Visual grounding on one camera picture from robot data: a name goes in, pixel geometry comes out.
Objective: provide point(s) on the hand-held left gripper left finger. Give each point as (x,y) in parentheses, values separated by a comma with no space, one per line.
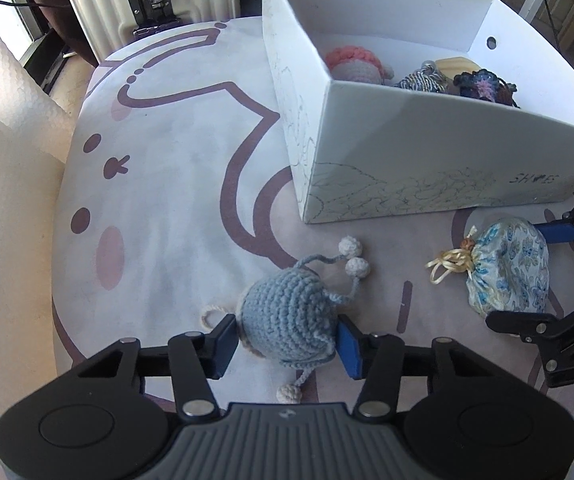
(227,342)

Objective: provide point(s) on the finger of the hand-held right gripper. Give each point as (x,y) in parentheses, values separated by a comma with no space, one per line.
(559,233)
(527,325)

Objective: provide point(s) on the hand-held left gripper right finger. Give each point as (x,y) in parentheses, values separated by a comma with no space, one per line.
(348,352)

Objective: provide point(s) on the blue floral fabric pouch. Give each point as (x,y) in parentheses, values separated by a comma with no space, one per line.
(507,270)

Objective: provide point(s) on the blue crochet doll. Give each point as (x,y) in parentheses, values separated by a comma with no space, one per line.
(287,310)

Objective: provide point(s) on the white cardboard box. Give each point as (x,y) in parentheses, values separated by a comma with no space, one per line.
(417,150)

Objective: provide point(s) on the dark multicolour crochet toy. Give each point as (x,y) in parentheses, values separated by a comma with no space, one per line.
(482,85)

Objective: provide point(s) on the pink crochet doll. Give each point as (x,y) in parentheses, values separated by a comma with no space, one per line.
(354,65)

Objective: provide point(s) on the white mat with purple print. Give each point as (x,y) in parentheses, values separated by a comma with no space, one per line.
(167,185)

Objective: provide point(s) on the cream wooden item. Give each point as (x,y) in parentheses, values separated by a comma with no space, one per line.
(459,66)

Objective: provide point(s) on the blue white braided toy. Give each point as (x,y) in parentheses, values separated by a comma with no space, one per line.
(424,80)

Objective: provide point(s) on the beige bubble wrap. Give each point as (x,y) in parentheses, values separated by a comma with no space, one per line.
(7,260)

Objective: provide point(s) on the white ribbed suitcase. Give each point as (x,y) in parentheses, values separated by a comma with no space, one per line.
(102,5)

